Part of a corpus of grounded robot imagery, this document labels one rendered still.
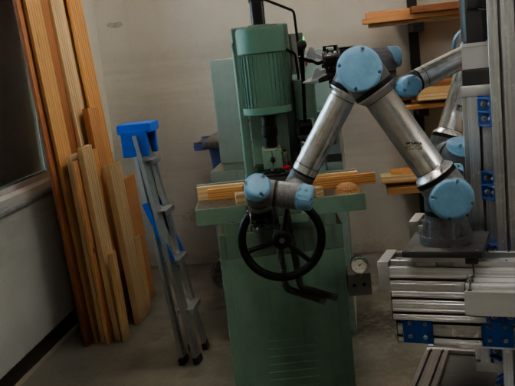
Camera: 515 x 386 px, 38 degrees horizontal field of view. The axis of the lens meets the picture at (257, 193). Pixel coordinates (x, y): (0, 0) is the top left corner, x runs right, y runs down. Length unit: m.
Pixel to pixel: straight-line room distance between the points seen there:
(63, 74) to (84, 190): 0.69
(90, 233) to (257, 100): 1.58
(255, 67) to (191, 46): 2.47
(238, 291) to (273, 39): 0.90
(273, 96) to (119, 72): 2.69
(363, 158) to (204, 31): 1.36
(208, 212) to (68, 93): 1.81
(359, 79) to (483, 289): 0.66
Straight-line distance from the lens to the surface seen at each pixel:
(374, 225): 5.13
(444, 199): 2.02
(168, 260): 3.50
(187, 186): 5.19
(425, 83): 2.57
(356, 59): 1.97
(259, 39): 2.64
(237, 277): 2.68
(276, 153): 2.70
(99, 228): 3.97
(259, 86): 2.65
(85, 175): 3.91
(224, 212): 2.62
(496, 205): 2.35
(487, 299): 2.10
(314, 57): 2.70
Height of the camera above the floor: 1.41
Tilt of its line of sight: 10 degrees down
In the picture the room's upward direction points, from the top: 6 degrees counter-clockwise
